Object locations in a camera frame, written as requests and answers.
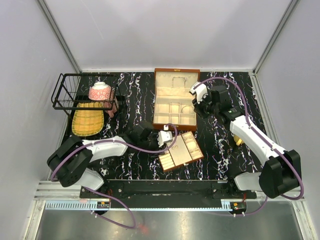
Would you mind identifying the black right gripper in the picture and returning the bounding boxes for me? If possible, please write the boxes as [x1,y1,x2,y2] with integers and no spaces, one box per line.
[192,92,219,120]

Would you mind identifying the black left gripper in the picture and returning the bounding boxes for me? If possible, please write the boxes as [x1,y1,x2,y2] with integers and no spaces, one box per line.
[138,132,166,158]

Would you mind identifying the brown jewelry tray insert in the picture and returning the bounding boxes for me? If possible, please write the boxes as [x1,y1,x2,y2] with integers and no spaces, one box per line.
[159,131,204,172]

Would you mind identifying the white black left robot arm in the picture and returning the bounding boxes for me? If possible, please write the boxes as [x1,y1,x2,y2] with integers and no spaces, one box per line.
[47,125,165,198]

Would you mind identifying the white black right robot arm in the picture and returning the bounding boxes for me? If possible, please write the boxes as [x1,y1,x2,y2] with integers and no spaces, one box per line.
[189,83,301,199]

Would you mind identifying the brown leather jewelry box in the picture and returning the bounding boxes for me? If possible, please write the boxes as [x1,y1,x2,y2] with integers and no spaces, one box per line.
[152,68,200,132]

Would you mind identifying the pink patterned ceramic bowl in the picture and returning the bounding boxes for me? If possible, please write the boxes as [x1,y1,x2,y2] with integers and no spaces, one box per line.
[88,81,112,101]

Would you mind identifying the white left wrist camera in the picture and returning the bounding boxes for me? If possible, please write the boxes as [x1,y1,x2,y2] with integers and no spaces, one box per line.
[157,125,173,148]

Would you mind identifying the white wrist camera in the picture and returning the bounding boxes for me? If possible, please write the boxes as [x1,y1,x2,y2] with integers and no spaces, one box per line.
[157,125,173,148]
[189,82,208,104]

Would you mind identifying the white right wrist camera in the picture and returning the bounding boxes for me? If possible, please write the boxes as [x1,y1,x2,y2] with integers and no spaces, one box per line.
[189,82,208,104]

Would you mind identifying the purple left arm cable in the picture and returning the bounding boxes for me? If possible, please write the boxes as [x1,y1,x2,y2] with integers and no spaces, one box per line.
[50,123,179,230]

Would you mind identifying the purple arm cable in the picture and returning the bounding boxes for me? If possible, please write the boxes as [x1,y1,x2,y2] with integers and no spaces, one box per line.
[50,123,179,230]
[193,76,305,217]

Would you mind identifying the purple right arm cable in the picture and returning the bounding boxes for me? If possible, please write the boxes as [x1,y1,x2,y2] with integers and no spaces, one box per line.
[193,76,305,217]

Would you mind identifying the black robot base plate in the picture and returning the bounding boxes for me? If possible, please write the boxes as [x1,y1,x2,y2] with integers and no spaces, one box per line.
[97,179,257,209]

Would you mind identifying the black wire dish rack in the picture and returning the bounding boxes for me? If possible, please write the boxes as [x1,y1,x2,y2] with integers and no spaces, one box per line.
[51,72,127,118]

